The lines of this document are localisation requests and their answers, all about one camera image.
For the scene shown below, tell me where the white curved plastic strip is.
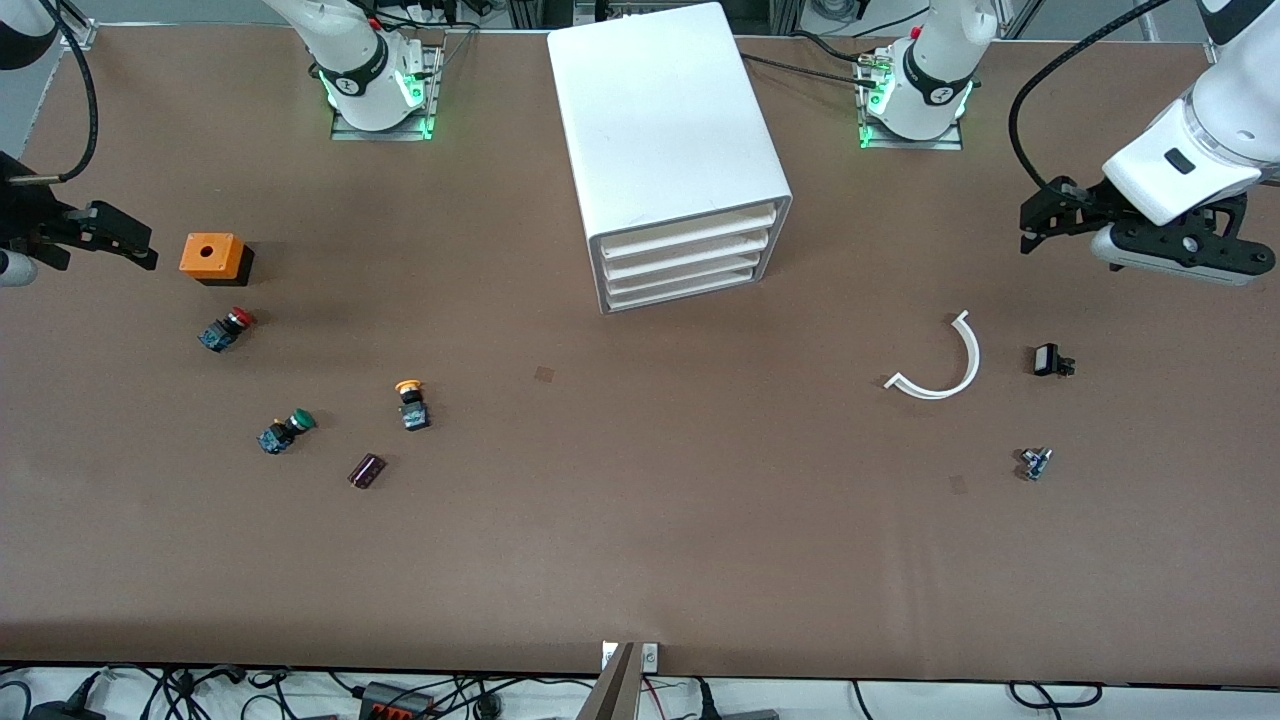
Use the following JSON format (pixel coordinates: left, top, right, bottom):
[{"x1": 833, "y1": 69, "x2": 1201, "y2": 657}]
[{"x1": 884, "y1": 310, "x2": 981, "y2": 401}]

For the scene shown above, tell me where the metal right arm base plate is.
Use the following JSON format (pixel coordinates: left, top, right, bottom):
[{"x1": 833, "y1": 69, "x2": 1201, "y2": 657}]
[{"x1": 330, "y1": 40, "x2": 443, "y2": 142}]

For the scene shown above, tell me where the red push button switch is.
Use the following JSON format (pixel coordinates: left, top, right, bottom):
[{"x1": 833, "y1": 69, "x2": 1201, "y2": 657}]
[{"x1": 198, "y1": 308, "x2": 256, "y2": 353}]

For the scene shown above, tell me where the yellow push button switch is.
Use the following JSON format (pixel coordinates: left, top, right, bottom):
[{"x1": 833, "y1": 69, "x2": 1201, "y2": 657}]
[{"x1": 395, "y1": 378, "x2": 432, "y2": 432}]

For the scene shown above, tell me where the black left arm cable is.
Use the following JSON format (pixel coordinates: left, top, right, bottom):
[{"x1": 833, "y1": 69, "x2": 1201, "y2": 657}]
[{"x1": 1008, "y1": 0, "x2": 1171, "y2": 201}]

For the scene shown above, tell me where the orange button enclosure box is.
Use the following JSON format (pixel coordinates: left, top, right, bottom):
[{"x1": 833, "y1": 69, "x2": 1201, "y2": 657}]
[{"x1": 180, "y1": 233, "x2": 255, "y2": 288}]

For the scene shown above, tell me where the green push button switch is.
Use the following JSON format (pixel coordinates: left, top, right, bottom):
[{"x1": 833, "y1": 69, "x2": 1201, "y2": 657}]
[{"x1": 257, "y1": 408, "x2": 317, "y2": 456}]

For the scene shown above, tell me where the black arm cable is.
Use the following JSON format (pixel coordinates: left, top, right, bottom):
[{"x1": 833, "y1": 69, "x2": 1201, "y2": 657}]
[
  {"x1": 8, "y1": 0, "x2": 99, "y2": 187},
  {"x1": 1008, "y1": 0, "x2": 1171, "y2": 201}
]

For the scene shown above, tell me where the white drawer cabinet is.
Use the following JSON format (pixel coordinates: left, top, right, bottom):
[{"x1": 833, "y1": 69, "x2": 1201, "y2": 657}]
[{"x1": 547, "y1": 2, "x2": 794, "y2": 315}]

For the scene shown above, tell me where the brown upright post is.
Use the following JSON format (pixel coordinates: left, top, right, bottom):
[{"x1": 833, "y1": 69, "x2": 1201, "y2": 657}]
[{"x1": 578, "y1": 643, "x2": 638, "y2": 720}]

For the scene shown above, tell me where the white plastic drawer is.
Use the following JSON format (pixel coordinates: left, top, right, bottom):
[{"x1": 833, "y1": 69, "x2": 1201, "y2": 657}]
[
  {"x1": 603, "y1": 252, "x2": 770, "y2": 288},
  {"x1": 595, "y1": 203, "x2": 778, "y2": 253},
  {"x1": 605, "y1": 268, "x2": 768, "y2": 307},
  {"x1": 600, "y1": 230, "x2": 772, "y2": 271}
]

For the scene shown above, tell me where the black power strip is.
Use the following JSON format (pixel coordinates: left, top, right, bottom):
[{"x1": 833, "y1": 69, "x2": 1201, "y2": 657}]
[{"x1": 360, "y1": 682, "x2": 437, "y2": 720}]

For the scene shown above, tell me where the aluminium corner profile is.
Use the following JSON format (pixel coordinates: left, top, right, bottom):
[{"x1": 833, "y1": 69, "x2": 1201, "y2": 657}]
[{"x1": 40, "y1": 0, "x2": 98, "y2": 49}]

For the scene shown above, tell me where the black cable on table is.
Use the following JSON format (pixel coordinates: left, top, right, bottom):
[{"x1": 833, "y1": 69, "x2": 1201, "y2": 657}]
[{"x1": 740, "y1": 52, "x2": 881, "y2": 89}]

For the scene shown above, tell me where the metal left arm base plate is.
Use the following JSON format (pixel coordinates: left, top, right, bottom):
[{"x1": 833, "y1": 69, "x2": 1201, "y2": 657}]
[{"x1": 858, "y1": 50, "x2": 966, "y2": 152}]

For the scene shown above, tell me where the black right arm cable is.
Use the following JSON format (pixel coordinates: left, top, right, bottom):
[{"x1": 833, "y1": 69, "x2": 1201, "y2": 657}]
[{"x1": 8, "y1": 0, "x2": 99, "y2": 187}]

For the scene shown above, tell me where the black looped floor cable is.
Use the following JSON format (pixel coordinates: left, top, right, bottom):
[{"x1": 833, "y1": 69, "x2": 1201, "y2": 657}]
[{"x1": 1008, "y1": 680, "x2": 1104, "y2": 710}]

